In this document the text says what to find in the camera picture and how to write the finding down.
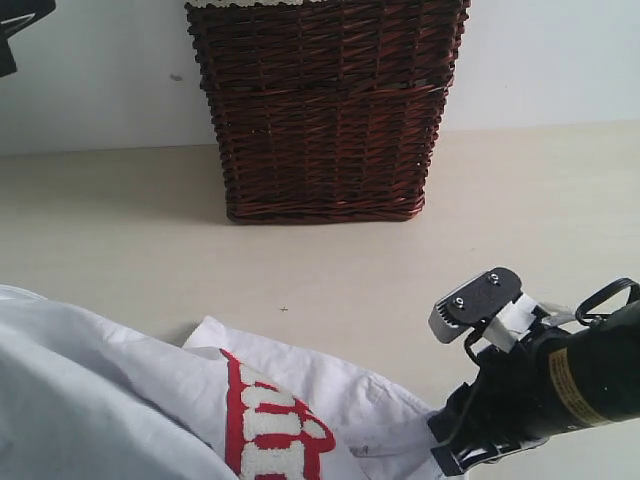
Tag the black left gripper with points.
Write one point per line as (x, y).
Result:
(17, 15)

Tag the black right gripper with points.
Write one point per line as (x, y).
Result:
(552, 382)

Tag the white t-shirt red lettering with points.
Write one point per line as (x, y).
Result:
(83, 397)

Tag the white cloth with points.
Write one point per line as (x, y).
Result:
(241, 3)

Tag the dark brown wicker basket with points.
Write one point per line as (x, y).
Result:
(327, 112)

